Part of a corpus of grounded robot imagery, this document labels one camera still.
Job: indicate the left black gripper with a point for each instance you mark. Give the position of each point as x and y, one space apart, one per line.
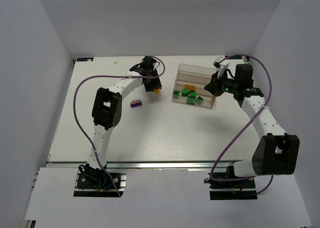
152 85

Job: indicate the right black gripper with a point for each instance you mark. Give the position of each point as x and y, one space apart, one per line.
215 83

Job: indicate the orange rounded lego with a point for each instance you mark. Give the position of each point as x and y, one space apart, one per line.
157 90

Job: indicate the yellow rectangular lego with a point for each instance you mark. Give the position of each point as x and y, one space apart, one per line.
192 88

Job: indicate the small green lego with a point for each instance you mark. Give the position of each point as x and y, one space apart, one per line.
176 94

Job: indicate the green rounded lego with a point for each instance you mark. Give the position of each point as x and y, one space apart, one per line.
185 92

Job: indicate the green square lego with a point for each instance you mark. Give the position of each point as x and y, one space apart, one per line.
190 100

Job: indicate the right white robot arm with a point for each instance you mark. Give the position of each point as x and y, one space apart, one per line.
277 151

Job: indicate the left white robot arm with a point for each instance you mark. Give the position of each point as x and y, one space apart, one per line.
107 113

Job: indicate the clear tiered container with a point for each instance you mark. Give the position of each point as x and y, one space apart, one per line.
198 76

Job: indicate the purple rounded lego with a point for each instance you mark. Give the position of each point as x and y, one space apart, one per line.
136 103

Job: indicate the right blue label sticker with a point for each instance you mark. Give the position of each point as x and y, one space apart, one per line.
234 57

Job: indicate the blue label sticker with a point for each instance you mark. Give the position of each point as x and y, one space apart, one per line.
234 57
84 59

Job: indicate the left blue label sticker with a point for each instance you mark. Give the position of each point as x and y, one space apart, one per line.
84 59

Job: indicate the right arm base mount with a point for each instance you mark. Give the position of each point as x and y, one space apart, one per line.
230 190

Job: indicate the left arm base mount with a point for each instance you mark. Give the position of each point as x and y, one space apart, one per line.
94 182

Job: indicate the aluminium table rail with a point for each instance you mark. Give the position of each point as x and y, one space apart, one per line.
139 165

